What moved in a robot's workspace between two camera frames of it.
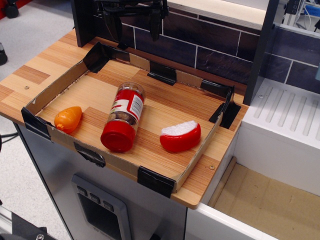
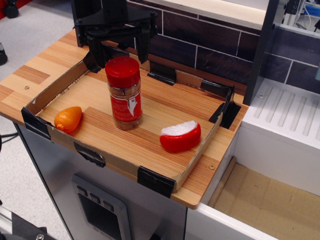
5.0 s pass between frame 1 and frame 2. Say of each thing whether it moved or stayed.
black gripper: moved
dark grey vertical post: stayed
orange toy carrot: stayed
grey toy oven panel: stayed
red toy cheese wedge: stayed
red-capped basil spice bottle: moved
